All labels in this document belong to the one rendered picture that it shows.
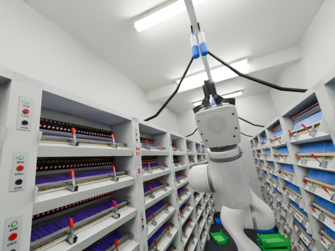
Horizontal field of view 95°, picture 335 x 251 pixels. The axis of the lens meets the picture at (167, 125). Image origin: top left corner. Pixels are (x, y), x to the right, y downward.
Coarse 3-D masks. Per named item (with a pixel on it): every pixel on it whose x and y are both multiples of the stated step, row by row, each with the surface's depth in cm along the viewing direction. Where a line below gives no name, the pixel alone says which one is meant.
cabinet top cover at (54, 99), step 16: (0, 80) 53; (16, 80) 54; (48, 96) 67; (64, 96) 70; (64, 112) 87; (80, 112) 89; (96, 112) 92; (112, 112) 98; (144, 128) 149; (160, 128) 164
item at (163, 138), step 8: (152, 136) 187; (160, 136) 183; (168, 136) 183; (168, 144) 178; (160, 160) 177; (168, 160) 174; (160, 176) 174; (168, 176) 170; (176, 192) 172; (176, 208) 163; (176, 216) 160; (176, 240) 156
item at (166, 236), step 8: (168, 224) 161; (176, 224) 158; (160, 232) 142; (168, 232) 143; (176, 232) 153; (152, 240) 129; (160, 240) 133; (168, 240) 136; (152, 248) 119; (160, 248) 124
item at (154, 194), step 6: (150, 180) 156; (156, 180) 168; (162, 180) 172; (144, 186) 142; (150, 186) 147; (156, 186) 152; (162, 186) 156; (168, 186) 166; (144, 192) 129; (150, 192) 133; (156, 192) 139; (162, 192) 145; (168, 192) 154; (144, 198) 112; (150, 198) 124; (156, 198) 128; (162, 198) 141; (150, 204) 119
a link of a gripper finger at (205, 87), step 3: (204, 81) 38; (204, 84) 38; (207, 84) 38; (204, 87) 39; (207, 87) 38; (204, 90) 39; (207, 90) 38; (204, 93) 39; (207, 93) 38; (204, 96) 39; (207, 96) 39; (201, 102) 40; (201, 105) 40; (201, 108) 40
